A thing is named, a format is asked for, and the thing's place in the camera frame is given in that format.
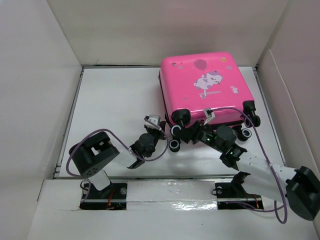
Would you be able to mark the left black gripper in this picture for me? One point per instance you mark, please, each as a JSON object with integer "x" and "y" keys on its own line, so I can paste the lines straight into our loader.
{"x": 158, "y": 132}

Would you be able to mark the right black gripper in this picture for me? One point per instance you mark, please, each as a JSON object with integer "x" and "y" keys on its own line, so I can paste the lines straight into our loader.
{"x": 192, "y": 133}

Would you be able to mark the pink hard-shell suitcase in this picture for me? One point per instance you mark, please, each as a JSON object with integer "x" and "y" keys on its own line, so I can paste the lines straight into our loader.
{"x": 194, "y": 82}

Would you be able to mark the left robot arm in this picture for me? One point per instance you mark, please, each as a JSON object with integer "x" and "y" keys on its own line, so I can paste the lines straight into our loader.
{"x": 88, "y": 158}

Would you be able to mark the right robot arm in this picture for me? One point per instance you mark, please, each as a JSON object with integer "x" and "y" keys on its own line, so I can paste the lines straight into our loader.
{"x": 298, "y": 189}

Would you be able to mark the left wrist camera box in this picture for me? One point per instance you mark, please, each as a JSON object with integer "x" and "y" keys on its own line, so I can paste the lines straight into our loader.
{"x": 152, "y": 121}

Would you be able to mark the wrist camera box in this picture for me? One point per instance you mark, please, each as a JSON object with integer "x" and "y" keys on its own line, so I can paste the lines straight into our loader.
{"x": 209, "y": 114}
{"x": 152, "y": 121}

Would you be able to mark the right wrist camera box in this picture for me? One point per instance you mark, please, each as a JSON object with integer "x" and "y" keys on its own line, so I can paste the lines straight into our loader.
{"x": 209, "y": 114}

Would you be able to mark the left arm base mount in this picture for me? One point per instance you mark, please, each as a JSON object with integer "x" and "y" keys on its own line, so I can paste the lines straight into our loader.
{"x": 113, "y": 198}

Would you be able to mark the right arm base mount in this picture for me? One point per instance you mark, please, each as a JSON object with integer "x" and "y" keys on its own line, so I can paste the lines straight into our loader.
{"x": 232, "y": 198}

